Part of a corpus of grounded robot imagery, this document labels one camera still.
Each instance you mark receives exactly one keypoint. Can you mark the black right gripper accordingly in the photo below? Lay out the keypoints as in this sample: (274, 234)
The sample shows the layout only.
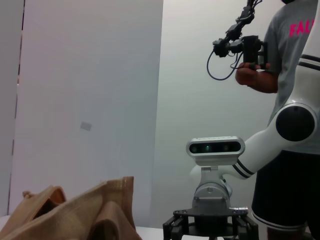
(210, 220)

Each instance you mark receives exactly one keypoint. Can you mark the khaki canvas food bag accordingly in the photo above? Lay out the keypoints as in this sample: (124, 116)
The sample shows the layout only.
(75, 215)

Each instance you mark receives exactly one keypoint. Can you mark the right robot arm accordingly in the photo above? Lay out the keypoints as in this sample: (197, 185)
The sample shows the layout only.
(260, 145)

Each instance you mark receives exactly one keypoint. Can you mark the person's bare hand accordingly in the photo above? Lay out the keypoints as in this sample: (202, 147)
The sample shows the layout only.
(247, 76)

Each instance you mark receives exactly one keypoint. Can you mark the small grey label sticker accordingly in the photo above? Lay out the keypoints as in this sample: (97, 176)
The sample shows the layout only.
(86, 126)

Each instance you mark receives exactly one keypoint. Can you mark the white partition panel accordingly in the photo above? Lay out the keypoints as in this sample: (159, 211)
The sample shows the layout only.
(87, 87)

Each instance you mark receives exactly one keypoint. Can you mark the person in grey t-shirt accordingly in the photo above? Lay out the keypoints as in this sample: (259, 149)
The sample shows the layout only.
(282, 37)

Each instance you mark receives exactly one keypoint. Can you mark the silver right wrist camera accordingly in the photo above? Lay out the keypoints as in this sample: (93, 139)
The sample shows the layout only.
(212, 148)

